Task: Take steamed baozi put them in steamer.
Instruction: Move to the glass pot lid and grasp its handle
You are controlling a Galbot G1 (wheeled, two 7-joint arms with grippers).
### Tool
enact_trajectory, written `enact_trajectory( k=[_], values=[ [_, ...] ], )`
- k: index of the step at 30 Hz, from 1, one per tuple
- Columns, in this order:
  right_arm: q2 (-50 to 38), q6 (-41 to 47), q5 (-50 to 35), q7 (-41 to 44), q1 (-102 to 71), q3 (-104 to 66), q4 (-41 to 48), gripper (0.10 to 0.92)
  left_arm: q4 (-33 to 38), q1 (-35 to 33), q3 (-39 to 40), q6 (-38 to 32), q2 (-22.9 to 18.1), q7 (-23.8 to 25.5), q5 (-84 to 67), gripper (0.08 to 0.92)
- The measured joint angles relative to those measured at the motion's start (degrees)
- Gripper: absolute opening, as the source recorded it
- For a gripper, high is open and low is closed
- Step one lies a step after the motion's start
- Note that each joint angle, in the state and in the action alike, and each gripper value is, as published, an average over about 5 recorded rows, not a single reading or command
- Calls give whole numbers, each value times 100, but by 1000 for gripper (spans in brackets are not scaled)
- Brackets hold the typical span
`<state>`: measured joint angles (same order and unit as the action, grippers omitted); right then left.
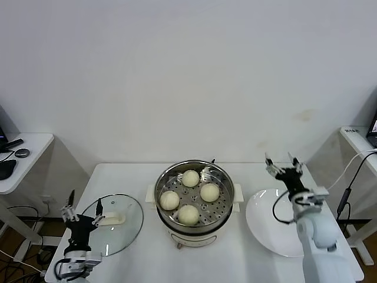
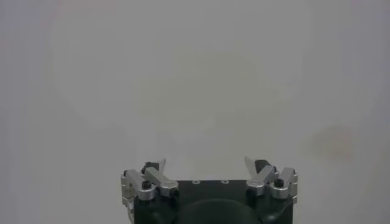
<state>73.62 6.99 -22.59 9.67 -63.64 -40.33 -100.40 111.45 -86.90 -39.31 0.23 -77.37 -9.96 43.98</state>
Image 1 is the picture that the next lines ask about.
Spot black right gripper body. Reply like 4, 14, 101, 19
278, 167, 307, 194

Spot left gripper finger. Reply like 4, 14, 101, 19
61, 190, 79, 222
91, 198, 106, 226

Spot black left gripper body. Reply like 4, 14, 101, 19
65, 214, 97, 251

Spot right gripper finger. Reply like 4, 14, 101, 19
264, 152, 282, 179
287, 152, 304, 175

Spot glass lid with cream handle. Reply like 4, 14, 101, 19
77, 193, 144, 256

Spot white steamed baozi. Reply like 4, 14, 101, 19
178, 205, 200, 225
200, 183, 220, 203
159, 190, 180, 211
181, 170, 200, 187

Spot perforated stainless steel steamer basket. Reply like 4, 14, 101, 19
154, 159, 236, 231

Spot round white plate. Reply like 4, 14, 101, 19
244, 189, 307, 258

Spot white side desk with label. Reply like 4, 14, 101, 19
338, 126, 377, 266

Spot black computer mouse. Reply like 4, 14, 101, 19
0, 160, 17, 181

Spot black laptop with lit screen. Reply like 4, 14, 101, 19
366, 109, 377, 148

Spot cream electric cooking pot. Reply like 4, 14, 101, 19
145, 182, 244, 250

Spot dark laptop with blue light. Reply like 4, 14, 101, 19
0, 104, 21, 154

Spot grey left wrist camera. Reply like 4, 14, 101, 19
67, 250, 103, 266

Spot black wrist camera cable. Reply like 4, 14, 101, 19
272, 191, 295, 225

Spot white hanging cable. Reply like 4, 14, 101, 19
325, 148, 377, 192

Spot white floor cable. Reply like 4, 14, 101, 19
0, 250, 47, 277

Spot tangled black floor cable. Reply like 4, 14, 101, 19
0, 259, 45, 283

